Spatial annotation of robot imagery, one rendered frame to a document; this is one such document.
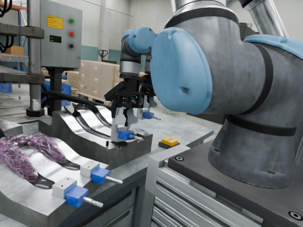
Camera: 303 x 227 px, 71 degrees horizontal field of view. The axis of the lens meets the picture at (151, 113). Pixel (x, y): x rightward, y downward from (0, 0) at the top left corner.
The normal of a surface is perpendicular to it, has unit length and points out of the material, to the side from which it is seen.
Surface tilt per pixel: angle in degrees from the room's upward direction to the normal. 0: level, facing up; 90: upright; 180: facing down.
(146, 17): 90
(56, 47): 90
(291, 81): 81
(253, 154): 72
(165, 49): 97
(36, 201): 0
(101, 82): 93
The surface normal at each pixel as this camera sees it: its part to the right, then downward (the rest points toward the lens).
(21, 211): -0.33, 0.21
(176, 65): -0.93, 0.10
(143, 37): 0.33, 0.09
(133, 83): -0.58, 0.00
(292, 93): 0.27, 0.36
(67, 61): 0.79, 0.25
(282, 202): 0.12, -0.96
